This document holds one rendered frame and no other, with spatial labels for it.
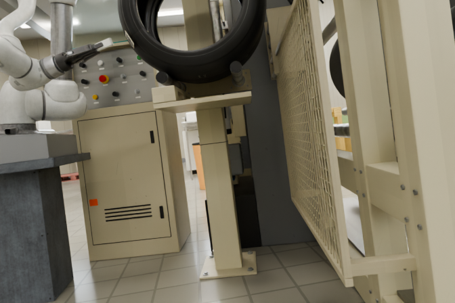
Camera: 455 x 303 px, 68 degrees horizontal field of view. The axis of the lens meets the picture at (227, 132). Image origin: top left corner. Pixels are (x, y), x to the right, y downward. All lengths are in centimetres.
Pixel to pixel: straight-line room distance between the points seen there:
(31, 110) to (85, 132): 41
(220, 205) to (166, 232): 53
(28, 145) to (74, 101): 36
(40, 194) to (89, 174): 47
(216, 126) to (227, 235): 53
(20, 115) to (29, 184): 33
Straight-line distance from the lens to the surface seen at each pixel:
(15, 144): 170
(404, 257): 87
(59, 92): 188
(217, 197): 164
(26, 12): 175
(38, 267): 184
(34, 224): 180
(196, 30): 169
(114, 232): 217
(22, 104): 185
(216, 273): 171
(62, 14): 193
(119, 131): 207
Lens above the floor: 67
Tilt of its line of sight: level
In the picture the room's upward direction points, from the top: 7 degrees counter-clockwise
